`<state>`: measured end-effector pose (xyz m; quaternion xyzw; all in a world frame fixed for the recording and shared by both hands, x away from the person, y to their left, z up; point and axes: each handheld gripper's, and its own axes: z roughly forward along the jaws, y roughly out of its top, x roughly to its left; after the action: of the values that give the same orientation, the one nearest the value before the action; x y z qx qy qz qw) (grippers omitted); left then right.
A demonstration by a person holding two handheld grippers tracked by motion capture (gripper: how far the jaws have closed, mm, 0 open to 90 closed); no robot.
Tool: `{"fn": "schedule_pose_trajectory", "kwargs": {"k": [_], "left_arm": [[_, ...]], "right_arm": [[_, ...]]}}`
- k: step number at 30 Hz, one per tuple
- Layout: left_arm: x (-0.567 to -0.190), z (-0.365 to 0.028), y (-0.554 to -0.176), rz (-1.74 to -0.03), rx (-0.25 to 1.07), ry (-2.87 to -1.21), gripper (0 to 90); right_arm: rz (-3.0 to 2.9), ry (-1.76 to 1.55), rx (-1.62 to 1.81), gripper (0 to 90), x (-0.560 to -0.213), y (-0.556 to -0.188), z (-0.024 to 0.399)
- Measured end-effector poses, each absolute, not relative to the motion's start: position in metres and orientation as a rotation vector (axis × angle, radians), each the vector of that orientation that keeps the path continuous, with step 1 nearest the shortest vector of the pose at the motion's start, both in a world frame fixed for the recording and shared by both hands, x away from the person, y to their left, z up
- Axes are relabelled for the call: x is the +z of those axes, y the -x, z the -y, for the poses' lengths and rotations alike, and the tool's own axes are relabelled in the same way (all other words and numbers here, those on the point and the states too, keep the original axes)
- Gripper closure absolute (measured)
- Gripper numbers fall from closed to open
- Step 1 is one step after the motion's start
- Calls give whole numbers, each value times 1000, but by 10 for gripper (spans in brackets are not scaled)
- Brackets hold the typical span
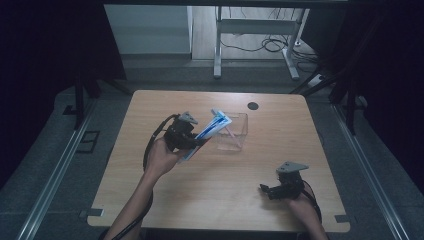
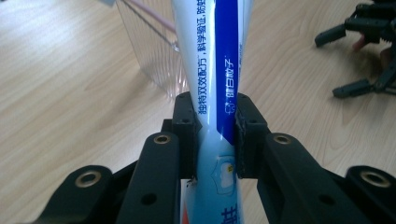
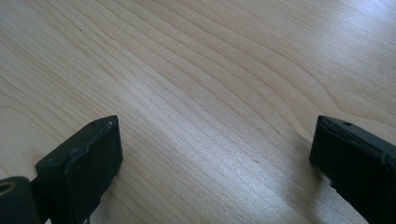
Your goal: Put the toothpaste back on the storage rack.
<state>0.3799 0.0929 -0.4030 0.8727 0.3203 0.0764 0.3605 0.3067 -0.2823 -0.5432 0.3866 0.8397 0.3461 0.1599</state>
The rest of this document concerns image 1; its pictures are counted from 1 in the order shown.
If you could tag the clear plastic container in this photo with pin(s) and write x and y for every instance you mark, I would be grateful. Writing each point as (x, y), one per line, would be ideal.
(235, 133)

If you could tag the white power strip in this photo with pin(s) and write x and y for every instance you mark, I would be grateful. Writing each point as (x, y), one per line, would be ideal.
(316, 80)

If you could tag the person's right hand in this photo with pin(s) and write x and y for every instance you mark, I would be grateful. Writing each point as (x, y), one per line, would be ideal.
(301, 208)

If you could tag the blue white toothpaste box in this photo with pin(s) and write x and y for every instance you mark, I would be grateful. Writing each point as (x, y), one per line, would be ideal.
(210, 128)

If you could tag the aluminium floor rail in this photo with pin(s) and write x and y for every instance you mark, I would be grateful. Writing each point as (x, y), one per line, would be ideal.
(53, 180)
(366, 170)

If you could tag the pink toothbrush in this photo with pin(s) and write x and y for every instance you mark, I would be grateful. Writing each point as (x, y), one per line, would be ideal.
(234, 136)

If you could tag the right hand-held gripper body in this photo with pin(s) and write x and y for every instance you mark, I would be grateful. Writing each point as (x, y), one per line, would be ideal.
(290, 181)

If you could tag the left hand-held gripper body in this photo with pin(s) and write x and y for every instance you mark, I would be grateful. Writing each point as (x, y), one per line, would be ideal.
(180, 131)

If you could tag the person's left hand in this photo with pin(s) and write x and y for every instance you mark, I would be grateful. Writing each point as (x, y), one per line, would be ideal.
(160, 159)

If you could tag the white metal desk frame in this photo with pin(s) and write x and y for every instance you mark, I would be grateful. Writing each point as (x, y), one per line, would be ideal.
(256, 26)

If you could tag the black metal stand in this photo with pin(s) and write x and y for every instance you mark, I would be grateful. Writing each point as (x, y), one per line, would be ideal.
(348, 96)
(80, 100)

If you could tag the black round table grommet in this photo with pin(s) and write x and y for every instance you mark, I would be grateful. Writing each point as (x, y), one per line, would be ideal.
(253, 106)

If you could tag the white wall panel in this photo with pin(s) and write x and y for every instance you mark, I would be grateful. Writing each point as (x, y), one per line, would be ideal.
(148, 30)

